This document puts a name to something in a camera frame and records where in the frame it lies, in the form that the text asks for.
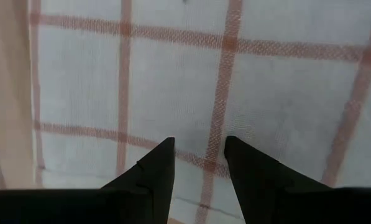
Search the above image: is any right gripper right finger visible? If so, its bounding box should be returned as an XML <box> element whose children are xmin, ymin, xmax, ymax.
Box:
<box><xmin>224</xmin><ymin>135</ymin><xmax>371</xmax><ymax>224</ymax></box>

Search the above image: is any white red-checked towel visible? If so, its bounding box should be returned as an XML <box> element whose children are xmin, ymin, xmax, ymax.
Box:
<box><xmin>29</xmin><ymin>0</ymin><xmax>371</xmax><ymax>224</ymax></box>

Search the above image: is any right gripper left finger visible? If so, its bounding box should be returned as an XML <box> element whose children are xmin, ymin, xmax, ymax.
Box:
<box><xmin>0</xmin><ymin>136</ymin><xmax>176</xmax><ymax>224</ymax></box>

